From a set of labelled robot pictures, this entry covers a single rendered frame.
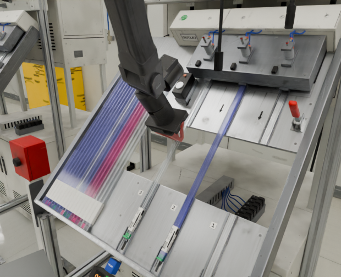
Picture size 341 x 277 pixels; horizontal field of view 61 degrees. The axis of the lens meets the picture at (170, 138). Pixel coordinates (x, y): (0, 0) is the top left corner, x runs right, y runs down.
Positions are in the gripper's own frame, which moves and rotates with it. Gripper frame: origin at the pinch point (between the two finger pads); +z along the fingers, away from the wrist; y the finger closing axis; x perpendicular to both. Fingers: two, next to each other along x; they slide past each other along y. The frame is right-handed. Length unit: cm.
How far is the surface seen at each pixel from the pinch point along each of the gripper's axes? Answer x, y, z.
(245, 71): -19.7, -12.8, -6.6
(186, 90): -13.6, 3.5, -3.6
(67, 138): -5, 114, 50
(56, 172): 22.4, 36.4, 1.0
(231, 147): -88, 66, 166
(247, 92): -18.0, -12.8, -0.5
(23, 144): 17, 72, 6
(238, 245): 19.5, -25.3, 2.7
